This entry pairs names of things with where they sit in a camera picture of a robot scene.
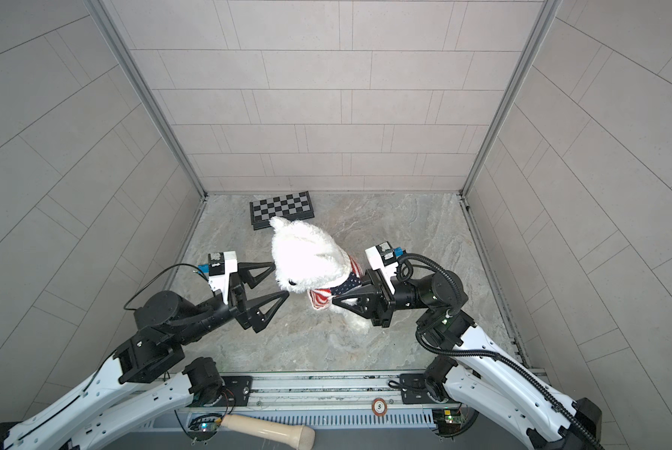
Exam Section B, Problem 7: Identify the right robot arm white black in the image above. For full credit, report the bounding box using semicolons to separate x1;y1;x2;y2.
331;270;602;449

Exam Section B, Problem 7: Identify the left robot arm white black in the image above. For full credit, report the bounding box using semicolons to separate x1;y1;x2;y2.
0;260;289;449

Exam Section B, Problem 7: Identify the left green circuit board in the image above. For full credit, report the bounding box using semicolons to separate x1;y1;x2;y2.
188;414;223;440

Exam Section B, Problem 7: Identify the folded black white chessboard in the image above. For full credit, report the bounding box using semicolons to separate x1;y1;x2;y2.
250;191;315;231

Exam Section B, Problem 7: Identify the round red white sticker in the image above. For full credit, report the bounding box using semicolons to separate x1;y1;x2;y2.
371;397;388;417

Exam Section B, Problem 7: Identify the beige wooden handle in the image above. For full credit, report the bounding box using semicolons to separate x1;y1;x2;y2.
221;414;317;450

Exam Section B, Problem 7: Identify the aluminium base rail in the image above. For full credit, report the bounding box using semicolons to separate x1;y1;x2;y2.
87;367;557;414

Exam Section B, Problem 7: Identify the red white striped knit sweater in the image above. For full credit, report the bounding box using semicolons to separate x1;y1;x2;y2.
308;257;363;311

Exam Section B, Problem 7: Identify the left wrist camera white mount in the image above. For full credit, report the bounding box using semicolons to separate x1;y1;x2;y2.
197;251;238;305

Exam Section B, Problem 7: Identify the right green circuit board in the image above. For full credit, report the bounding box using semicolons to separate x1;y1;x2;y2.
432;410;464;438

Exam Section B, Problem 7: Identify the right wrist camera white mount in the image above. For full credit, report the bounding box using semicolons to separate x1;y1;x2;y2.
365;242;405;294

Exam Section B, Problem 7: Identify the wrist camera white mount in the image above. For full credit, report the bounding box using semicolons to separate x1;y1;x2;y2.
197;251;238;305
365;242;405;294

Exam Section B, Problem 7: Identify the green circuit board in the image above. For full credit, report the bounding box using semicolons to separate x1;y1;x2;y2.
188;414;223;440
432;410;464;438

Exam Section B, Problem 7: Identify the white teddy bear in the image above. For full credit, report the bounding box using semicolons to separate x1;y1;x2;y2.
270;217;371;335

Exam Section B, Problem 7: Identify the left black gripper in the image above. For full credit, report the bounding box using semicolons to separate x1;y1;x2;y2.
172;265;284;347

